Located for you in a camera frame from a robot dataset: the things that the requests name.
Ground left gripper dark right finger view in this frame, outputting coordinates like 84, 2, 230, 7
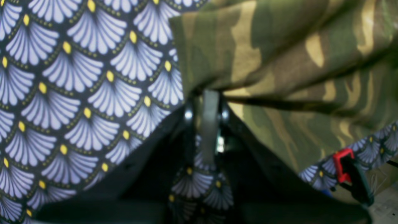
200, 90, 372, 224

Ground blue fan-pattern table cloth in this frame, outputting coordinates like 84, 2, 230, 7
1, 0, 397, 224

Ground camouflage T-shirt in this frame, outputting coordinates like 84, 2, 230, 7
168, 0, 397, 173

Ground red black table clamp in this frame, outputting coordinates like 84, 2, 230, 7
332, 148, 374, 207

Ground left gripper dark left finger view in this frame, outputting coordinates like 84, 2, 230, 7
36, 103, 195, 224

